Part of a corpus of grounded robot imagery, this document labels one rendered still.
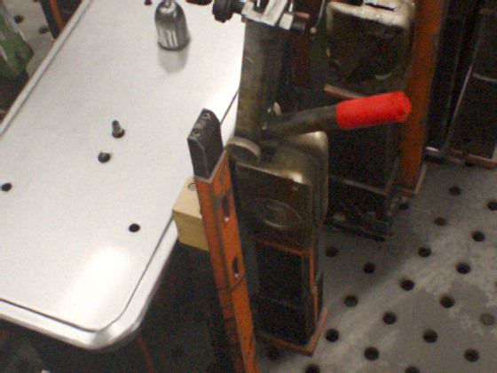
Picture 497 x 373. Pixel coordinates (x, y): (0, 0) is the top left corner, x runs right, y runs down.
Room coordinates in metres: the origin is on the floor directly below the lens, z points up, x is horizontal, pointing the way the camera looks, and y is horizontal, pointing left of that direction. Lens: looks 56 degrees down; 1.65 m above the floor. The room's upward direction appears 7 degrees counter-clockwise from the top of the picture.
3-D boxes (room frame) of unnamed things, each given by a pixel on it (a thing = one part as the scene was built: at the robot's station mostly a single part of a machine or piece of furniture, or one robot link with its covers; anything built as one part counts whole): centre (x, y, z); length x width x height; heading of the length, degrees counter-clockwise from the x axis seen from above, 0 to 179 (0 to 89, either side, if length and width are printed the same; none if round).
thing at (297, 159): (0.45, -0.03, 0.88); 0.07 x 0.06 x 0.35; 62
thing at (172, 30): (0.64, 0.05, 1.02); 0.03 x 0.03 x 0.07
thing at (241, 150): (0.44, 0.00, 1.06); 0.03 x 0.01 x 0.03; 62
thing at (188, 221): (0.40, 0.04, 0.88); 0.04 x 0.04 x 0.36; 62
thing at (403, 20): (0.59, -0.14, 0.88); 0.11 x 0.09 x 0.37; 62
